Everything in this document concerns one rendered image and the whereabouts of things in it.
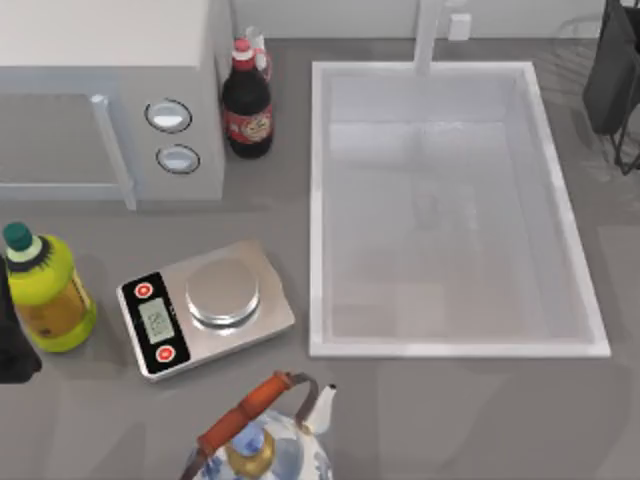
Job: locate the blue and white kettle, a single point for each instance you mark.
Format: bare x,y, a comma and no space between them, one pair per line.
265,435

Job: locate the dark cola bottle red cap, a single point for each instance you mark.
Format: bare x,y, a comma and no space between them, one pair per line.
247,120

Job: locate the tall white tap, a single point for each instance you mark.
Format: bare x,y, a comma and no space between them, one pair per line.
430,35

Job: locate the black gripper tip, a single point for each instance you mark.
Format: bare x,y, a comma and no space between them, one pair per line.
12,340

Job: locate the clear spray bottle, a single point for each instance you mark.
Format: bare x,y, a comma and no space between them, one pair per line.
262,55

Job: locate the large microwave knob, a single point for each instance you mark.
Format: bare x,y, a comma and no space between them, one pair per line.
168,116

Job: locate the silver kitchen scale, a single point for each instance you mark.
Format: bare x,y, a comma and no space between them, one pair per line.
205,310

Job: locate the yellow green bottle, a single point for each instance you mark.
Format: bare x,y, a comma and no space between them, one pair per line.
50,295

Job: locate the white wall socket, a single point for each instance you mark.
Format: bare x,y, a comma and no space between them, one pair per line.
459,26

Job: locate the small microwave knob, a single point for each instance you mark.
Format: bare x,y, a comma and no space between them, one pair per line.
178,159

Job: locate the white sink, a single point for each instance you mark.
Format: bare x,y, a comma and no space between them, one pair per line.
450,210

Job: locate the pale microwave oven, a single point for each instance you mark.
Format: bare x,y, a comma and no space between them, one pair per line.
75,60

